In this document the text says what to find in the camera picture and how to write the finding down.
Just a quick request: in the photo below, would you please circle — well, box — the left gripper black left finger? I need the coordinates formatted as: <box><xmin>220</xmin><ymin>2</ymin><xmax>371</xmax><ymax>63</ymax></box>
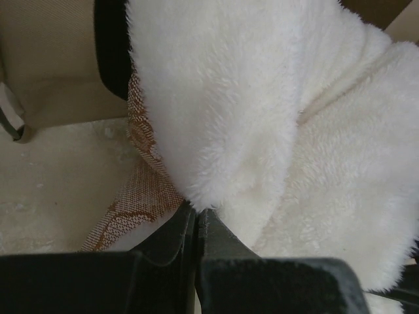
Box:
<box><xmin>1</xmin><ymin>203</ymin><xmax>196</xmax><ymax>313</ymax></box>

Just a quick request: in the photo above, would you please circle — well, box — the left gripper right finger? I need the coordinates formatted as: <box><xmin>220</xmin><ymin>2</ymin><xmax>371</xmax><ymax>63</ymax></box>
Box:
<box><xmin>195</xmin><ymin>210</ymin><xmax>369</xmax><ymax>313</ymax></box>

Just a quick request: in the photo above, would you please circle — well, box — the beige pet tent fabric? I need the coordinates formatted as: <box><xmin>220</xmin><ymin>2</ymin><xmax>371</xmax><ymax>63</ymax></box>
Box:
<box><xmin>1</xmin><ymin>1</ymin><xmax>418</xmax><ymax>153</ymax></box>

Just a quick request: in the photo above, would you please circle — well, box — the pink patterned pillow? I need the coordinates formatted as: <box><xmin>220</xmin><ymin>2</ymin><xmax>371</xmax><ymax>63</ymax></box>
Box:
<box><xmin>80</xmin><ymin>0</ymin><xmax>419</xmax><ymax>314</ymax></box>

